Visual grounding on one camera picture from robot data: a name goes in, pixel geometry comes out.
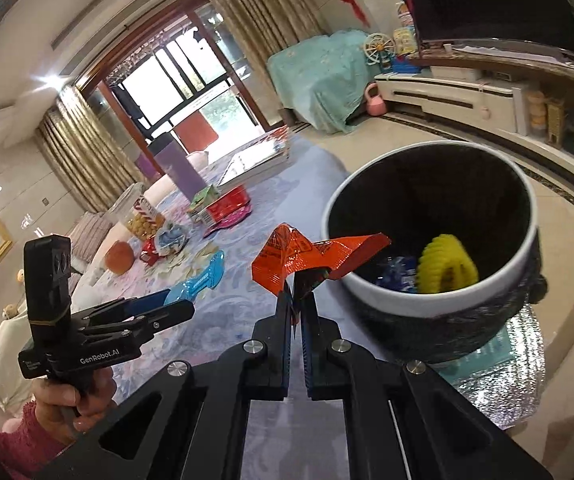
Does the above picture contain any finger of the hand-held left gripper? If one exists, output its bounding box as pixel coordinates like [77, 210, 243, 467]
[82, 300, 196, 345]
[70, 290, 174, 329]

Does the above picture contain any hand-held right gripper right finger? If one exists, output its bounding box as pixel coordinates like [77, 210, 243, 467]
[297, 267, 555, 480]

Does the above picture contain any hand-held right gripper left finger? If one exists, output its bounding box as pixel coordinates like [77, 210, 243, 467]
[34, 275, 300, 480]

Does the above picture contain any light blue wrapper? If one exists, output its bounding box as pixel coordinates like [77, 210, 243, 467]
[163, 251, 228, 307]

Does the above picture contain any orange red foil wrapper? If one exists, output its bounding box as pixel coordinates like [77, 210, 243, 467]
[251, 222, 392, 311]

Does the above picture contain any blue snack packet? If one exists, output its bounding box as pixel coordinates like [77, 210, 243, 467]
[374, 255, 420, 291]

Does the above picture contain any yellow crinkled wrapper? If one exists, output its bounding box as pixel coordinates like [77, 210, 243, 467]
[418, 234, 480, 295]

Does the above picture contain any white bin with black bag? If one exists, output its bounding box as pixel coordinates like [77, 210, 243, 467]
[321, 141, 550, 365]

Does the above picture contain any person's left forearm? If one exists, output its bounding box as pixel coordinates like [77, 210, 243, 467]
[0, 400, 75, 480]

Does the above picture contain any person's left hand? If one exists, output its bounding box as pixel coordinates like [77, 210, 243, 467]
[32, 372, 118, 434]

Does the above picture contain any red apple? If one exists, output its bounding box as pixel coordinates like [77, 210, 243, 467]
[103, 241, 135, 276]

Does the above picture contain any small red snack packet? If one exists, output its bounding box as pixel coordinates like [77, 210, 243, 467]
[140, 237, 165, 267]

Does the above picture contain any pink striped cushion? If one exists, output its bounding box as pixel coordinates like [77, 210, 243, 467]
[70, 211, 118, 261]

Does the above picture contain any crumpled floral paper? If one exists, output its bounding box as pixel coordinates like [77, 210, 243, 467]
[154, 224, 190, 256]

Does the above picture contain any pale covered sofa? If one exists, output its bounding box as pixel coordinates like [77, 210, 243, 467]
[0, 150, 210, 411]

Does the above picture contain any clear jar of yellow balls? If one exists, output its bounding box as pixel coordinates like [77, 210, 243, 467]
[112, 182, 165, 241]

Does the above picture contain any pink foil wrapper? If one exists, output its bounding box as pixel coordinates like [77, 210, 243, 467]
[203, 207, 254, 238]

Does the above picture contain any small green box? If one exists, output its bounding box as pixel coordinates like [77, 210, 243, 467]
[187, 183, 220, 223]

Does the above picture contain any gold curtain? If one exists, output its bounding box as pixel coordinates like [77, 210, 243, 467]
[34, 85, 138, 213]
[198, 0, 328, 61]

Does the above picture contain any purple thermos bottle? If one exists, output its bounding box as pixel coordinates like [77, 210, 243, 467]
[149, 133, 207, 202]

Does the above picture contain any colourful book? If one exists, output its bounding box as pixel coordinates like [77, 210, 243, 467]
[215, 127, 293, 192]

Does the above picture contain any flat teal box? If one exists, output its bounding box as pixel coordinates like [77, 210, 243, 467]
[437, 345, 512, 376]

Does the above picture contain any silver foil mat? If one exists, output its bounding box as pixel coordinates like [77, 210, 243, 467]
[432, 305, 548, 431]

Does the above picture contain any wooden framed balcony door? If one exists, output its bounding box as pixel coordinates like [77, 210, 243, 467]
[74, 2, 288, 161]

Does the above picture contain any pink kettlebell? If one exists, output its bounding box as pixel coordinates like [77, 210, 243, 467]
[363, 85, 387, 117]

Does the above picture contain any teal cloth covered furniture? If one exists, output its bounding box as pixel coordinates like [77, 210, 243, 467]
[267, 30, 383, 135]

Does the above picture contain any white television cabinet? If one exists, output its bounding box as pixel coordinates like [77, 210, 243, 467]
[374, 45, 574, 181]

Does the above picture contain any toy ferris wheel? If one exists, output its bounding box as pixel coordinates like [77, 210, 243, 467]
[362, 34, 398, 68]

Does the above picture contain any stack of yellow containers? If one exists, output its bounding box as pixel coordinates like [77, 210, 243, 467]
[527, 91, 548, 133]

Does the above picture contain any tan woven box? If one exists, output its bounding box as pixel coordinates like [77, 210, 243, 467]
[547, 100, 566, 145]

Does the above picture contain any black television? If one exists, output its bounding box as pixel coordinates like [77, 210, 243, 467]
[377, 0, 574, 68]

